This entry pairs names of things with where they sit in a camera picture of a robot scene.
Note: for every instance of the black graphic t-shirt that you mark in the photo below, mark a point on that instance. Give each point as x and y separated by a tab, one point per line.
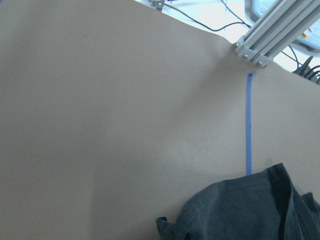
261	206

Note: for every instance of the aluminium frame post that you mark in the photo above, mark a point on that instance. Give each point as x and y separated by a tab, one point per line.
283	22

